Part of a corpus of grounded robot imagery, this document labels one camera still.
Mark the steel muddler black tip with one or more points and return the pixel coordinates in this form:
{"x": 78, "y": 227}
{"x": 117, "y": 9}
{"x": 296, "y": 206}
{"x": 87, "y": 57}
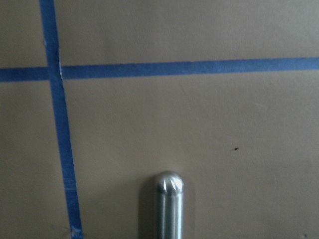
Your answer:
{"x": 169, "y": 202}

